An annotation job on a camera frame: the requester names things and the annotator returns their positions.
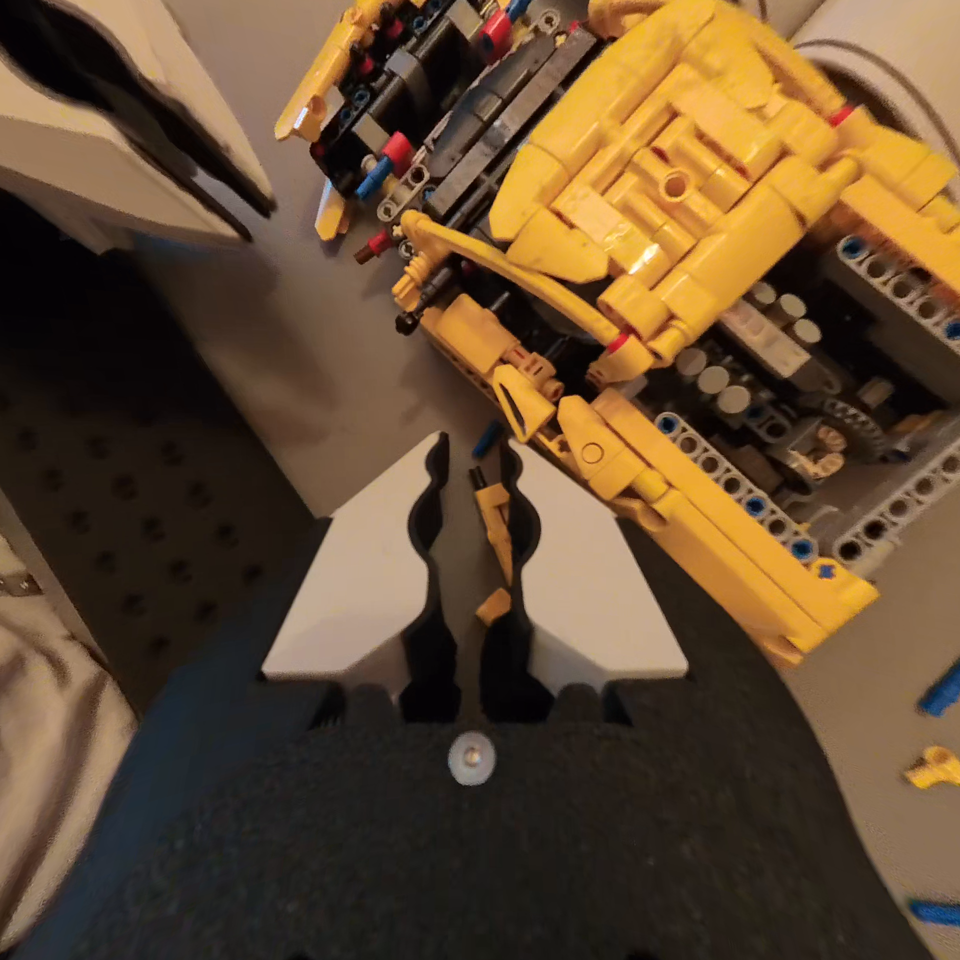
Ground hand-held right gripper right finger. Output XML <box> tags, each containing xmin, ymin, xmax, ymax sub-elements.
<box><xmin>480</xmin><ymin>438</ymin><xmax>690</xmax><ymax>723</ymax></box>

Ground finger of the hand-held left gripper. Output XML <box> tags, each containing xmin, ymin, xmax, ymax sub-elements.
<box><xmin>0</xmin><ymin>45</ymin><xmax>252</xmax><ymax>254</ymax></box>
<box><xmin>52</xmin><ymin>0</ymin><xmax>275</xmax><ymax>219</ymax></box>

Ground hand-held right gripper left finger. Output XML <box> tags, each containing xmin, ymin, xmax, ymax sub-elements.
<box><xmin>262</xmin><ymin>432</ymin><xmax>462</xmax><ymax>723</ymax></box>

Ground yellow brick with blue pins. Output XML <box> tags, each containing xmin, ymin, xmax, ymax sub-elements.
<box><xmin>468</xmin><ymin>465</ymin><xmax>520</xmax><ymax>630</ymax></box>

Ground yellow toy brick car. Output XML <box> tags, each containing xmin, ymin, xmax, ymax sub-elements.
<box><xmin>273</xmin><ymin>0</ymin><xmax>960</xmax><ymax>669</ymax></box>

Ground grey desk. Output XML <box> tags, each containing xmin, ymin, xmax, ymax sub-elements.
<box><xmin>0</xmin><ymin>0</ymin><xmax>960</xmax><ymax>960</ymax></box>

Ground dark perforated panel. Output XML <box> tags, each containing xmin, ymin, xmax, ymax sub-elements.
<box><xmin>0</xmin><ymin>195</ymin><xmax>331</xmax><ymax>714</ymax></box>

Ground white shirt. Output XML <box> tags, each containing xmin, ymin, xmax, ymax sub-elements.
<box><xmin>0</xmin><ymin>536</ymin><xmax>140</xmax><ymax>950</ymax></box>

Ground scattered small coloured bricks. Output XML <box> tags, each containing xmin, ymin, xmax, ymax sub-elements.
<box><xmin>902</xmin><ymin>663</ymin><xmax>960</xmax><ymax>930</ymax></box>

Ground white instruction booklet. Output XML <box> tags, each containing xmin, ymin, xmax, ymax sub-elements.
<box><xmin>750</xmin><ymin>0</ymin><xmax>960</xmax><ymax>162</ymax></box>

